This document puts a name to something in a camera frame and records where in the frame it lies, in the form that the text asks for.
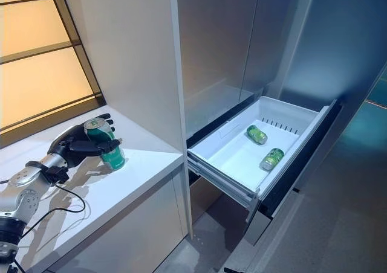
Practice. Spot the dark green drink can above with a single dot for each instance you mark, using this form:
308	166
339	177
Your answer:
113	161

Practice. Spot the white fridge drawer bin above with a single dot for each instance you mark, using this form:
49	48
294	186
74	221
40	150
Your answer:
239	161

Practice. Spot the light green drink can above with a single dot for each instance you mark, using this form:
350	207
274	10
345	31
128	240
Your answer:
272	159
257	134

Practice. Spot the white counter cabinet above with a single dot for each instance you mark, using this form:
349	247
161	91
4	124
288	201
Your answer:
127	188

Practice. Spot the white tall side panel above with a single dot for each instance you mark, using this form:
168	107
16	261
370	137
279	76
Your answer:
136	58

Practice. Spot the dark framed window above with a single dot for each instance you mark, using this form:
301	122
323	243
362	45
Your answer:
36	58

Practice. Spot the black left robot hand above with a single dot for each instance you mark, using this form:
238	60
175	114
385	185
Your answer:
77	147

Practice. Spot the grey metallic tall panel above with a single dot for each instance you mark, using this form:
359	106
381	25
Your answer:
332	43

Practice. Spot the dark fridge drawer front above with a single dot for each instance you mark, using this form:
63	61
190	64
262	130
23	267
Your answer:
305	170

